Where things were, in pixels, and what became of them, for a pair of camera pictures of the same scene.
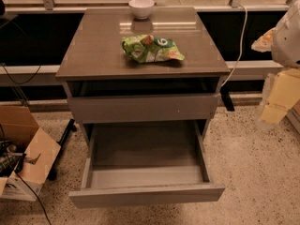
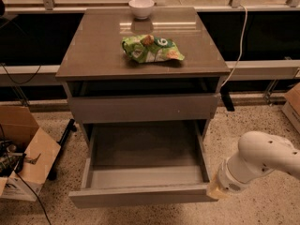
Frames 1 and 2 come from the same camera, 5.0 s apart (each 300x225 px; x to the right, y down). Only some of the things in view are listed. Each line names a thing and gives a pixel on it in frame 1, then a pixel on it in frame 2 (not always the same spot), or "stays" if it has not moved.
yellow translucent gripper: x=287 y=41 to x=227 y=179
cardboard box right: x=293 y=115 stays
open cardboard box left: x=19 y=127 stays
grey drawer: x=145 y=163 stays
